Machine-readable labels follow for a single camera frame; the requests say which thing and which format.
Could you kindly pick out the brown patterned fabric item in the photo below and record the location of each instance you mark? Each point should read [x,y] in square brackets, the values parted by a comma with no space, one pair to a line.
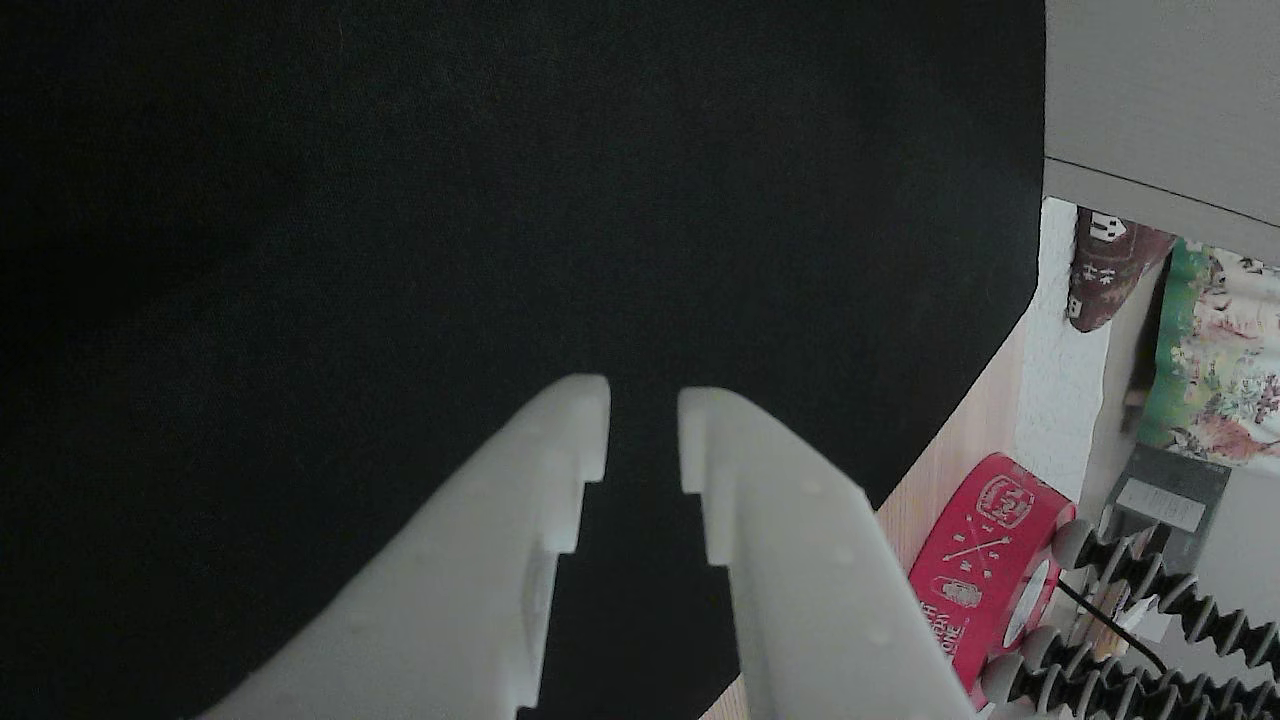
[1105,270]

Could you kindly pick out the dark grey labelled box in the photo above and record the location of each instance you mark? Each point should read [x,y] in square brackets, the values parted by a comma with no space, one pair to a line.
[1180,465]

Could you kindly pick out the black mouse mat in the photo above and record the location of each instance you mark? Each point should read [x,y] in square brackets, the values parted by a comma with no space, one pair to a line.
[300,250]

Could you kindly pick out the red tape roll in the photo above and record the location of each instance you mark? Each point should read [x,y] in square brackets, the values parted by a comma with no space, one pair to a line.
[985,540]

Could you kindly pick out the green floral print bag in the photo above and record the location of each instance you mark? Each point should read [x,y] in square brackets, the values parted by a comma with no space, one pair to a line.
[1220,350]

